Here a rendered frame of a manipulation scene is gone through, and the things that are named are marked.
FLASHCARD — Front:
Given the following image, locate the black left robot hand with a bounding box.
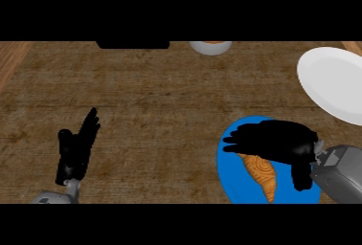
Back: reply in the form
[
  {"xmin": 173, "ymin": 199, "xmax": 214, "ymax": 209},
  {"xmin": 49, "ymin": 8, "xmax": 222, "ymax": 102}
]
[{"xmin": 53, "ymin": 106, "xmax": 102, "ymax": 188}]

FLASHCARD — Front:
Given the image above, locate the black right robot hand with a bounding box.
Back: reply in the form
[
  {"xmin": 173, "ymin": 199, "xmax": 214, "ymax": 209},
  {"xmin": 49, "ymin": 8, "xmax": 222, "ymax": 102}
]
[{"xmin": 220, "ymin": 119, "xmax": 319, "ymax": 192}]

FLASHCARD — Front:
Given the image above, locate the orange croissant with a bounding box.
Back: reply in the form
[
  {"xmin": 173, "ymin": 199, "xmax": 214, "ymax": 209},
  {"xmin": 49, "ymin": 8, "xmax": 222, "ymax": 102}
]
[{"xmin": 236, "ymin": 152, "xmax": 279, "ymax": 204}]

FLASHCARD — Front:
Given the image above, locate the blue plate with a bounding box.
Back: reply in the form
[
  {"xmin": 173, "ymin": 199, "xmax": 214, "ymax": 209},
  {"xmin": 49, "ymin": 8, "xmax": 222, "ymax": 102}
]
[{"xmin": 214, "ymin": 115, "xmax": 322, "ymax": 205}]

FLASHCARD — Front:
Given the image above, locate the white plate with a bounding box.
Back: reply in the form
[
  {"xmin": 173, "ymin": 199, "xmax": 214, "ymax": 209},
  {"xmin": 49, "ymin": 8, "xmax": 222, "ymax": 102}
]
[{"xmin": 295, "ymin": 46, "xmax": 362, "ymax": 126}]

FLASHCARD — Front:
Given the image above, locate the white bowl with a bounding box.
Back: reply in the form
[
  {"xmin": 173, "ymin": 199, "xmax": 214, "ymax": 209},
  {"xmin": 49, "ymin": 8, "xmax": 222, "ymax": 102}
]
[{"xmin": 188, "ymin": 40, "xmax": 233, "ymax": 56}]

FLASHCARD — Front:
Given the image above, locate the black appliance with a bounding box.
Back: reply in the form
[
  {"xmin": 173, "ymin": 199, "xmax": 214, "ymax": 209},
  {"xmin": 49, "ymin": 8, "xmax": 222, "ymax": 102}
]
[{"xmin": 96, "ymin": 40, "xmax": 171, "ymax": 51}]

